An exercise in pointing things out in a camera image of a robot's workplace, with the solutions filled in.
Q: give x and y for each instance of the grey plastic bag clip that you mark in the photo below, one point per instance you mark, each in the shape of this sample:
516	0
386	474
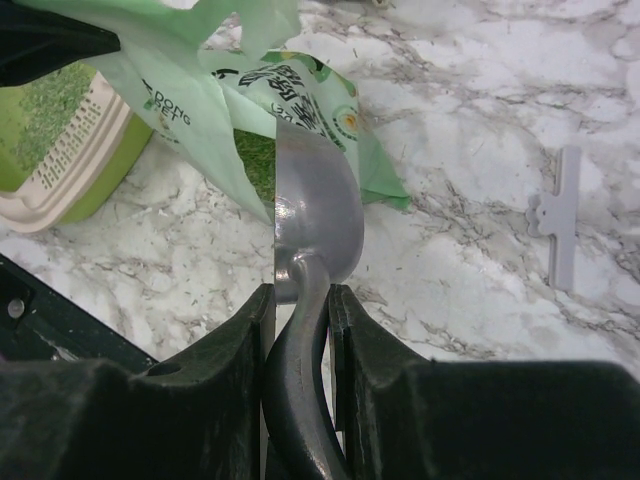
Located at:
554	215

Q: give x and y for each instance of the beige green litter box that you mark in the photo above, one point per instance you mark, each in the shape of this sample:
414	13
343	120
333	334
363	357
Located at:
80	170

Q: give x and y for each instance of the green cat litter pellets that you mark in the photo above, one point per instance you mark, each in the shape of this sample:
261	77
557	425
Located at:
49	104

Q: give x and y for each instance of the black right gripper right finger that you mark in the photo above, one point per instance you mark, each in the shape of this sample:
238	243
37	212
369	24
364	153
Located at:
404	416

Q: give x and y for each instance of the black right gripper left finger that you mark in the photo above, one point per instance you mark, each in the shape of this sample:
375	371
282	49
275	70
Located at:
196	415

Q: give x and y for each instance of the silver metal scoop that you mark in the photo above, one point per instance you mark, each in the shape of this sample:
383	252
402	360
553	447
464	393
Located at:
318	239

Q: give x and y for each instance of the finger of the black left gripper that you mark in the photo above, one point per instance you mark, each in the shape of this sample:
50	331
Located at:
35	43

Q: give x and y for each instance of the green cat litter bag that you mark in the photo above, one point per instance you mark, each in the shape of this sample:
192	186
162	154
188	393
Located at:
198	75

